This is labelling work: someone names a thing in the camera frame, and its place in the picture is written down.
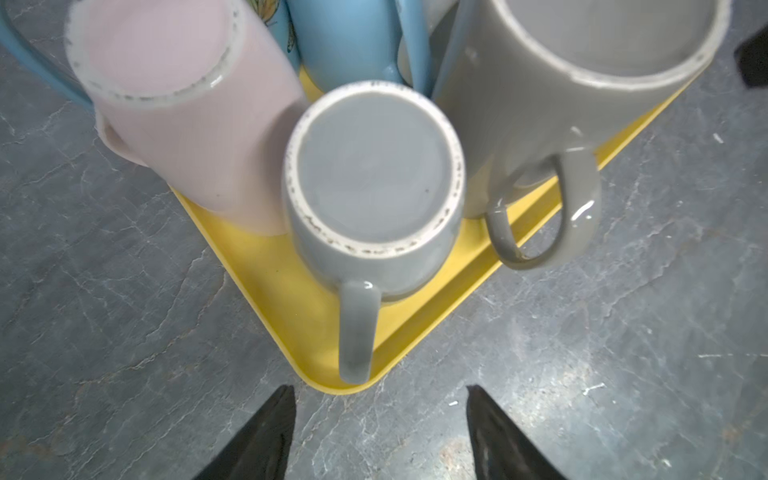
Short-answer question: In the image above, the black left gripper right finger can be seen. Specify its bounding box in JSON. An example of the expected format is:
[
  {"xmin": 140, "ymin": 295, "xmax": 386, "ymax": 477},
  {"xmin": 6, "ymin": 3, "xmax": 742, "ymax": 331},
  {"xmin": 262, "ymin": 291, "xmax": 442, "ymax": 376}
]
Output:
[{"xmin": 466, "ymin": 385, "xmax": 566, "ymax": 480}]

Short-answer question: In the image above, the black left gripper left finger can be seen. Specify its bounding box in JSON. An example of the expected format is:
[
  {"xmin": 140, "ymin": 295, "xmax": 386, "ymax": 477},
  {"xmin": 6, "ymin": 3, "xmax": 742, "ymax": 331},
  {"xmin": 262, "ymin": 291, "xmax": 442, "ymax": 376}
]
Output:
[{"xmin": 194, "ymin": 385, "xmax": 296, "ymax": 480}]

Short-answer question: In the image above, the small grey mug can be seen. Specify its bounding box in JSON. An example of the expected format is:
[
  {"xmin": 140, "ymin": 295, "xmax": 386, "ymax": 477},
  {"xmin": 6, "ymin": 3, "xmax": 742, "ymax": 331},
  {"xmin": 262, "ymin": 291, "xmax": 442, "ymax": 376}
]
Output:
[{"xmin": 282, "ymin": 80, "xmax": 466, "ymax": 385}]

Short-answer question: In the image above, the pink mug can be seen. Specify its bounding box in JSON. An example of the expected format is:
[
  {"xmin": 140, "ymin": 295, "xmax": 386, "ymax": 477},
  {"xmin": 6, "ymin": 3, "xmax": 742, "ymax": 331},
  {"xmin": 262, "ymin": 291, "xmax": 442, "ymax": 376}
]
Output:
[{"xmin": 65, "ymin": 1, "xmax": 309, "ymax": 236}]

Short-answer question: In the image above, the large grey-beige mug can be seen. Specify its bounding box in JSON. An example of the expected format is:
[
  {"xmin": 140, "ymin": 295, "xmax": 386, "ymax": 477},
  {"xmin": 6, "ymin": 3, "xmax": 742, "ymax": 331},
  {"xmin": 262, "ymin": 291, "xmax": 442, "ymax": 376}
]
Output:
[{"xmin": 433, "ymin": 1, "xmax": 732, "ymax": 270}]

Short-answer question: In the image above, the light blue mug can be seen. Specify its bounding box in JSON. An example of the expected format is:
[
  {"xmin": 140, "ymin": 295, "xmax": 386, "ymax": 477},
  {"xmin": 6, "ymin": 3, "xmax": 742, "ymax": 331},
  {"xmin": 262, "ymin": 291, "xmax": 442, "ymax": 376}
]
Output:
[{"xmin": 288, "ymin": 0, "xmax": 433, "ymax": 96}]

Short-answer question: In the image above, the blue butterfly mug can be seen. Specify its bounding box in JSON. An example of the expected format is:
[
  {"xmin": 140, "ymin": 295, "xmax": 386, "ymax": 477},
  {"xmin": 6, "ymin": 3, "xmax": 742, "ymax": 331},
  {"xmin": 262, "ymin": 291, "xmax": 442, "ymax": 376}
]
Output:
[{"xmin": 248, "ymin": 0, "xmax": 301, "ymax": 72}]

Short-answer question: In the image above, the yellow plastic tray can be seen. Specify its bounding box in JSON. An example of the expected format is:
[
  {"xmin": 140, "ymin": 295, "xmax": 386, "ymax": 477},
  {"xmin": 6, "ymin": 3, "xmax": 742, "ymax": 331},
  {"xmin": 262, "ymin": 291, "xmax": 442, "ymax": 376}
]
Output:
[{"xmin": 169, "ymin": 64, "xmax": 691, "ymax": 396}]

